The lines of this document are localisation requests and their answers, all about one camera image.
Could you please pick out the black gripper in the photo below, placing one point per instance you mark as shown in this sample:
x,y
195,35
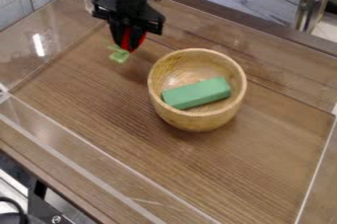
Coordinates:
x,y
129,14

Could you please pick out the red plush fruit green leaf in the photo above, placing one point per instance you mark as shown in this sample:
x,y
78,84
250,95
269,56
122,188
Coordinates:
x,y
119,54

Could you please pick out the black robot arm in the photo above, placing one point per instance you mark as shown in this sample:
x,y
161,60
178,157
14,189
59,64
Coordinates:
x,y
130,18

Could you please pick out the wooden bowl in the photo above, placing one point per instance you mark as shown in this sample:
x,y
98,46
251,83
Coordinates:
x,y
187,66

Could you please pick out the green rectangular block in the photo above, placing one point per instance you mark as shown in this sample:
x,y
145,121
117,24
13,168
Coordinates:
x,y
197,94

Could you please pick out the clear acrylic tray wall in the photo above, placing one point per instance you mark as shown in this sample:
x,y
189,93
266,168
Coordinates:
x,y
113,193

